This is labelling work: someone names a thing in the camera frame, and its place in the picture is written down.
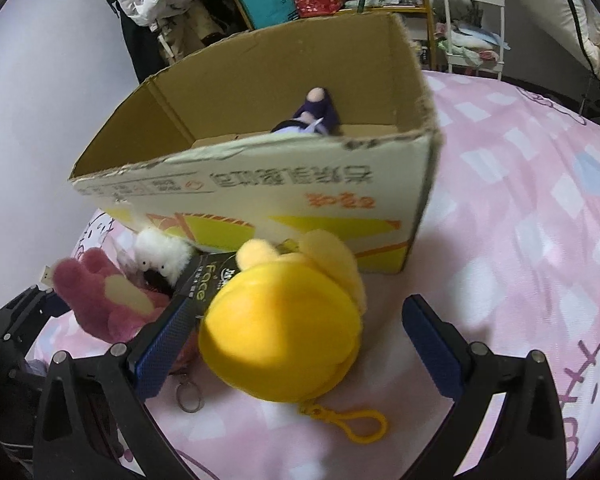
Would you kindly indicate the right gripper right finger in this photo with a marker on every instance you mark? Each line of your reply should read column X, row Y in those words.
column 528, row 439

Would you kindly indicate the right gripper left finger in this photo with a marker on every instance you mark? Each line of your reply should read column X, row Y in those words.
column 93, row 422

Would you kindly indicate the pink plush bear toy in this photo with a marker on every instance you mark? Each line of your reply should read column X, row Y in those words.
column 104, row 302

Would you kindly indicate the white fluffy plush toy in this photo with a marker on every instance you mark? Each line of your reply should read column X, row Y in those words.
column 168, row 255

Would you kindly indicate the yellow round plush pouch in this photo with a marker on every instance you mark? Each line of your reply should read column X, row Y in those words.
column 288, row 327

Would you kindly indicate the pink Hello Kitty bedsheet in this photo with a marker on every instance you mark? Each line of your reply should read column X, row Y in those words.
column 508, row 251

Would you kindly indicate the printed cardboard box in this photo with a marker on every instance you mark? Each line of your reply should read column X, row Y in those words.
column 191, row 152

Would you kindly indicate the purple plush doll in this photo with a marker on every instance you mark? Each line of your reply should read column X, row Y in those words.
column 317, row 114

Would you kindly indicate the white metal trolley cart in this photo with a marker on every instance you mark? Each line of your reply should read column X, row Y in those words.
column 471, row 36

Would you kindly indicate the yellow wooden shelf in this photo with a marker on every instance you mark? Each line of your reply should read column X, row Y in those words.
column 405, row 5

